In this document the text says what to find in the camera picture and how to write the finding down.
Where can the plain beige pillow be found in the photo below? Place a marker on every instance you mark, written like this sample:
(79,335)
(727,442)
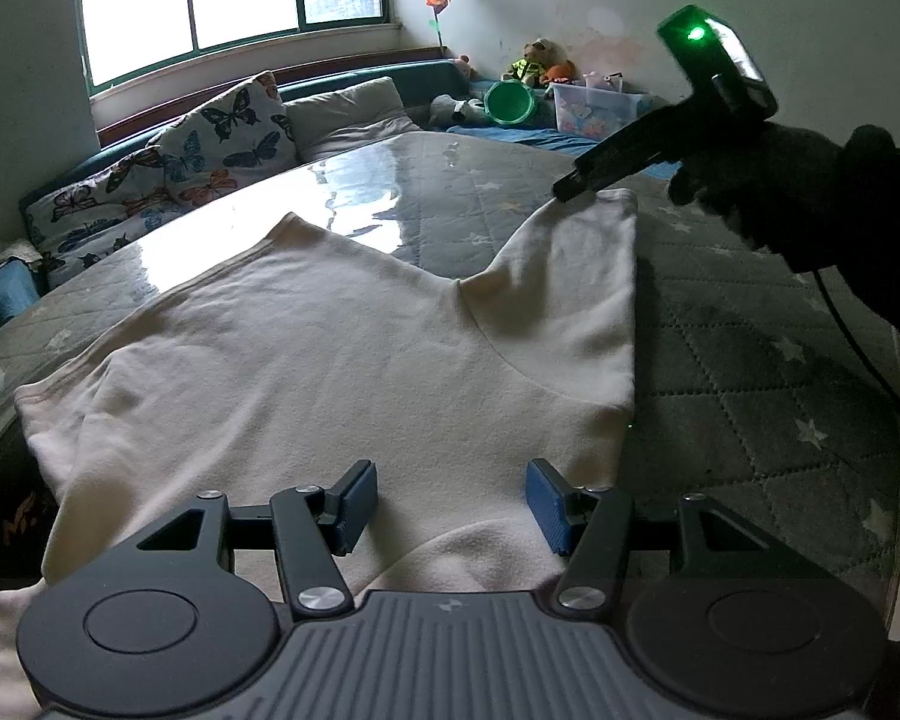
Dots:
(327,124)

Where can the cream sweatshirt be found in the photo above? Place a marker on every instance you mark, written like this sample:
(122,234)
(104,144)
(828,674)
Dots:
(286,363)

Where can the butterfly pillow right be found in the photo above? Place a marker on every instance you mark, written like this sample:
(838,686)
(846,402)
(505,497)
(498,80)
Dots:
(236,139)

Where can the butterfly pillow left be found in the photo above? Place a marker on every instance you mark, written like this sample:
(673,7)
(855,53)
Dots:
(82,223)

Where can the clear plastic storage box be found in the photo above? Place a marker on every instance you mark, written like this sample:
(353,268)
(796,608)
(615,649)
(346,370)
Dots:
(596,112)

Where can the stuffed toy pile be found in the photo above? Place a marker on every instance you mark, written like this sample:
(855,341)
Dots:
(540,64)

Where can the grey plush toy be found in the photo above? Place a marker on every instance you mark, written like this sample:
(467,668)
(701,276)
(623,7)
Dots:
(446,112)

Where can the green plastic bucket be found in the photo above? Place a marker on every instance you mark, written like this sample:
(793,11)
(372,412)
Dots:
(509,103)

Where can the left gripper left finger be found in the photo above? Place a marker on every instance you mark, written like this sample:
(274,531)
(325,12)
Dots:
(310,517)

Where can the grey quilted star table cover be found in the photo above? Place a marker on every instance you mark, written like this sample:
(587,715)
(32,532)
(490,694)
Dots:
(773,392)

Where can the operator right gloved hand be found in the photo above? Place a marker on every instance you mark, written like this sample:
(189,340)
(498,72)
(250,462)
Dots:
(814,203)

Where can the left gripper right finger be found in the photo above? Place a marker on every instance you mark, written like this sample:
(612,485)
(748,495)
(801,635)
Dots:
(563,512)

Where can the butterfly pillow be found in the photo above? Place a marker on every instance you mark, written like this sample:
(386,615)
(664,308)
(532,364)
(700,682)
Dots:
(82,223)
(236,139)

